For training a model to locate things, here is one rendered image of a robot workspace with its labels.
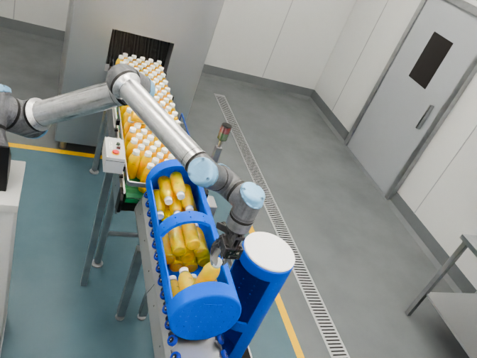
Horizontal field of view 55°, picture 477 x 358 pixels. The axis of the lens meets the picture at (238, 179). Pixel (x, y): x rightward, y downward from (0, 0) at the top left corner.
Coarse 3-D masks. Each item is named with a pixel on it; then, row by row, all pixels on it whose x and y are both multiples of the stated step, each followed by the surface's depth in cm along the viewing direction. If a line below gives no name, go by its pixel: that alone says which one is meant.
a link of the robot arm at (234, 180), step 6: (228, 168) 160; (234, 174) 158; (228, 180) 153; (234, 180) 156; (240, 180) 156; (228, 186) 154; (234, 186) 154; (222, 192) 156; (228, 192) 155; (228, 198) 156
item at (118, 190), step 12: (108, 120) 333; (96, 156) 391; (96, 168) 399; (120, 180) 259; (120, 192) 251; (108, 204) 291; (120, 204) 251; (132, 204) 277; (108, 216) 295; (108, 228) 302; (96, 252) 315; (96, 264) 320
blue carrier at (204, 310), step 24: (168, 168) 236; (192, 192) 249; (192, 216) 201; (168, 264) 209; (168, 288) 179; (192, 288) 171; (216, 288) 172; (168, 312) 175; (192, 312) 172; (216, 312) 176; (240, 312) 180; (192, 336) 181
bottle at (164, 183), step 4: (160, 176) 237; (164, 176) 236; (160, 180) 234; (164, 180) 233; (168, 180) 235; (160, 184) 232; (164, 184) 231; (168, 184) 232; (160, 188) 230; (164, 188) 229; (168, 188) 229; (160, 192) 229; (164, 192) 227; (168, 192) 227; (172, 192) 229; (160, 196) 229; (164, 196) 226; (168, 196) 226; (172, 196) 228; (164, 200) 227
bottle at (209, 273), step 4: (208, 264) 174; (204, 268) 175; (208, 268) 173; (212, 268) 173; (216, 268) 174; (200, 272) 177; (204, 272) 174; (208, 272) 173; (212, 272) 173; (216, 272) 174; (200, 276) 176; (204, 276) 174; (208, 276) 174; (212, 276) 174; (216, 276) 175; (196, 280) 178; (200, 280) 176; (204, 280) 175; (208, 280) 175; (212, 280) 175; (192, 284) 180
